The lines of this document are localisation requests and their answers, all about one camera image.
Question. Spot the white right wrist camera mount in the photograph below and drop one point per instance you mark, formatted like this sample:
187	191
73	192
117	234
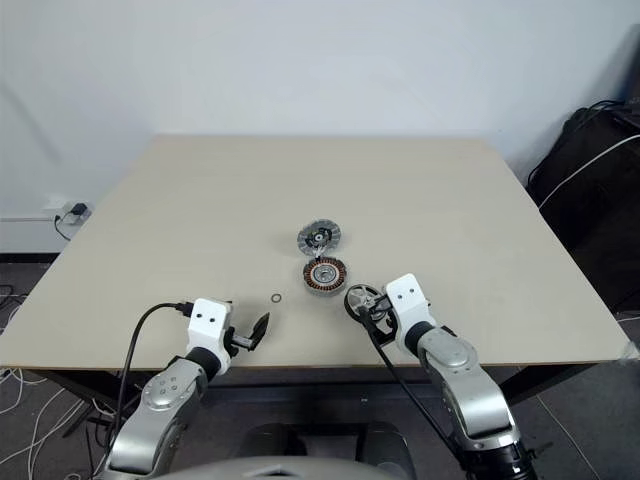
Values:
407	300

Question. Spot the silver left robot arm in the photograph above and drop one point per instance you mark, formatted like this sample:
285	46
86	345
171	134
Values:
160	390

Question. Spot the black fabric bag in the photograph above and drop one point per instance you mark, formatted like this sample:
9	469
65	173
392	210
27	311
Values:
590	200

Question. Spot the black charger plug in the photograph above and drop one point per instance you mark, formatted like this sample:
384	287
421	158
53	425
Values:
77	210

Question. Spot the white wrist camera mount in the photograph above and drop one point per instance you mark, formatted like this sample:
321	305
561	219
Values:
407	300
207	325

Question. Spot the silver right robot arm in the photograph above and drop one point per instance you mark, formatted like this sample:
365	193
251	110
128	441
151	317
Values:
460	370

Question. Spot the white wall power socket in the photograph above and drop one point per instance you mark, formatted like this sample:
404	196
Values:
55	205

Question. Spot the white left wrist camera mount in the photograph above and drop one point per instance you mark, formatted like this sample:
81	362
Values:
207	325

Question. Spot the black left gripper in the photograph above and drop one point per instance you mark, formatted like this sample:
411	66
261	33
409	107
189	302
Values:
240	341

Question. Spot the clear tape piece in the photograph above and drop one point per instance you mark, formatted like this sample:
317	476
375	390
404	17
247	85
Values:
629	350

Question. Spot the silver finned motor cover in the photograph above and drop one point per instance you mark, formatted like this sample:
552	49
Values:
307	240

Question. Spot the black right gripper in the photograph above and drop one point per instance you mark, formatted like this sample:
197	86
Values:
385	307

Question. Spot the copper wound motor stator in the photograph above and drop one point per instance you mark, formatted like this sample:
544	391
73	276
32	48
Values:
312	280

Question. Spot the dark rounded shape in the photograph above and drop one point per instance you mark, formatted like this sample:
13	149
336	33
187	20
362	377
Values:
385	445

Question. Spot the black metal table frame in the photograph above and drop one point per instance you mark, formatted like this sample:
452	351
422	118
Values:
85	390

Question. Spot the grey robot torso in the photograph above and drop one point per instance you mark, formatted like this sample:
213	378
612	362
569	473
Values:
300	467

